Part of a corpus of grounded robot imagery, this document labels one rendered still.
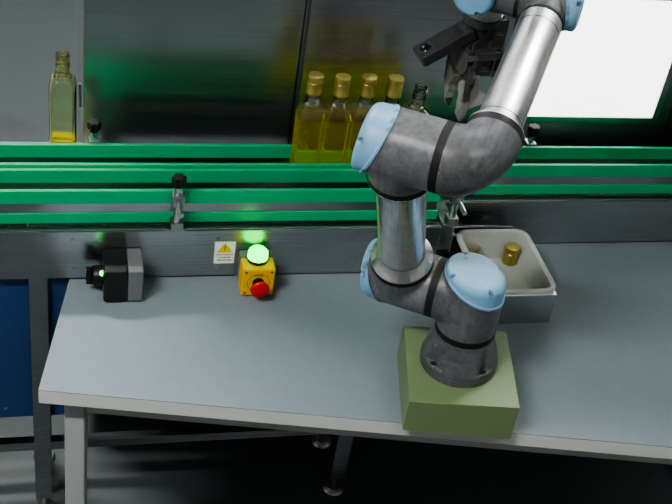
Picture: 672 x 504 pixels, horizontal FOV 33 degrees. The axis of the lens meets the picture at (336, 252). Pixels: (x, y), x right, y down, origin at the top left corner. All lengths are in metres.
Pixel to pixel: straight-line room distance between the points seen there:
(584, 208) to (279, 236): 0.75
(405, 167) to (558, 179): 0.98
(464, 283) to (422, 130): 0.41
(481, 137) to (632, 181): 1.07
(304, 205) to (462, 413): 0.57
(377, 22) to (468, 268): 0.67
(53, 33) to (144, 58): 2.49
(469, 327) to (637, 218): 0.82
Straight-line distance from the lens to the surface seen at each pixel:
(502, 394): 2.23
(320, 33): 2.52
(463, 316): 2.12
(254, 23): 2.52
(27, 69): 4.74
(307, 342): 2.36
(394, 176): 1.79
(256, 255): 2.41
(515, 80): 1.88
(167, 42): 2.52
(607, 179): 2.77
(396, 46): 2.58
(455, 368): 2.19
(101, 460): 3.12
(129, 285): 2.39
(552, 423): 2.33
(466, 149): 1.76
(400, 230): 1.96
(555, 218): 2.75
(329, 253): 2.51
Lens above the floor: 2.32
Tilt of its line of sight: 37 degrees down
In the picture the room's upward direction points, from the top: 10 degrees clockwise
